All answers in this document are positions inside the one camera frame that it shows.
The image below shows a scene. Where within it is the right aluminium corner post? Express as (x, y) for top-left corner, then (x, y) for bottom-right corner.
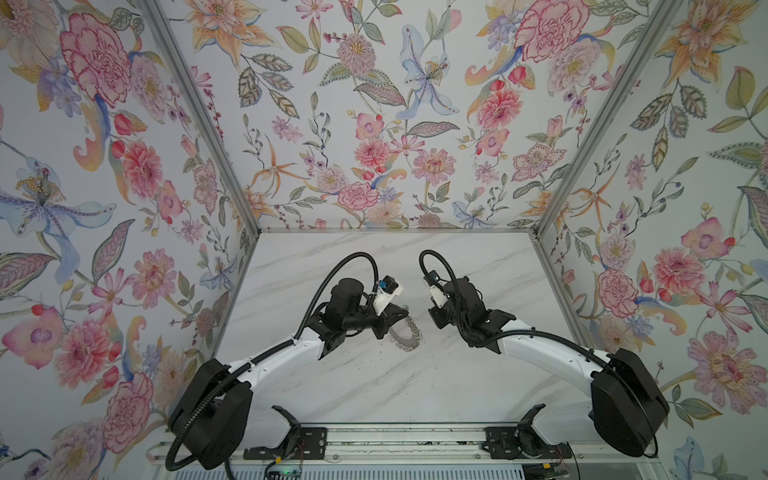
(531, 1), (677, 239)

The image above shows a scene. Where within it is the aluminium corner post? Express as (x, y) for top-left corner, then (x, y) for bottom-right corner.
(137, 0), (260, 238)
(531, 1), (677, 239)

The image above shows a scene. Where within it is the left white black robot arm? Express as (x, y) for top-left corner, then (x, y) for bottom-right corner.
(165, 276), (409, 471)

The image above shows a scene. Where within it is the left aluminium corner post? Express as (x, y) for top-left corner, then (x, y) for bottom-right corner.
(137, 0), (260, 238)

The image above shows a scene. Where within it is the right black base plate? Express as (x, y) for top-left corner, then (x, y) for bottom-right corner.
(480, 426), (573, 461)

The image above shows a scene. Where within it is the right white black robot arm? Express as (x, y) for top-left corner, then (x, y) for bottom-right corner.
(424, 273), (670, 458)

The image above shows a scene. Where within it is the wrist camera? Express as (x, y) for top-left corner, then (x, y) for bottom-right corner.
(424, 271), (448, 309)
(373, 275), (403, 316)

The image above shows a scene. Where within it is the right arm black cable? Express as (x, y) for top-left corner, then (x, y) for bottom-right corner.
(418, 249), (466, 313)

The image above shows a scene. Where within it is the aluminium mounting rail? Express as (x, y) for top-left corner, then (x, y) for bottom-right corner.
(146, 421), (661, 466)

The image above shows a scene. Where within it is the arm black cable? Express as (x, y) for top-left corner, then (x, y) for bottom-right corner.
(418, 249), (466, 313)
(292, 251), (381, 343)

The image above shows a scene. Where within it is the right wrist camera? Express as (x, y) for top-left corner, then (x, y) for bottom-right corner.
(424, 271), (448, 309)

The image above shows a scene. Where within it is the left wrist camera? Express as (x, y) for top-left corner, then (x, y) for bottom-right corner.
(373, 275), (403, 316)

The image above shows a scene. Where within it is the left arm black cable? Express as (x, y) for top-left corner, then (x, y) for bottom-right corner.
(292, 251), (381, 343)

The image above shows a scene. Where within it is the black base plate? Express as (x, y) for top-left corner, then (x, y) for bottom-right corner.
(480, 426), (573, 461)
(243, 426), (328, 461)

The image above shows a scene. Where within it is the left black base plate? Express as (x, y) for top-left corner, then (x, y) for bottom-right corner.
(243, 426), (328, 461)

